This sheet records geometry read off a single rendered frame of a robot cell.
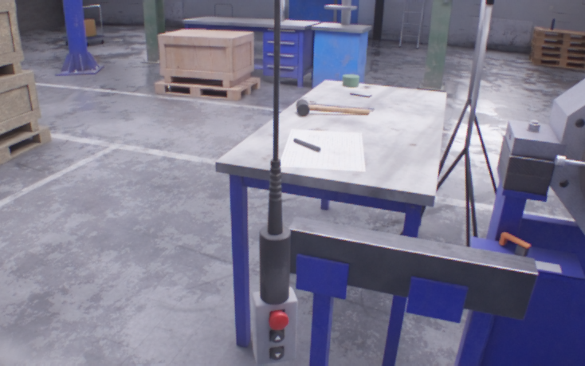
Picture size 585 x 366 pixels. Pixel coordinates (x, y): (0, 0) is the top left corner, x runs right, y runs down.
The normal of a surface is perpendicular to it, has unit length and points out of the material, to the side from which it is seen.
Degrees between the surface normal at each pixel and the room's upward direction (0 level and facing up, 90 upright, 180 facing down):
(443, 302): 90
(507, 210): 90
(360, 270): 90
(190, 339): 0
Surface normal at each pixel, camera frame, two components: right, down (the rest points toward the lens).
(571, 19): -0.34, 0.38
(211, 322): 0.03, -0.91
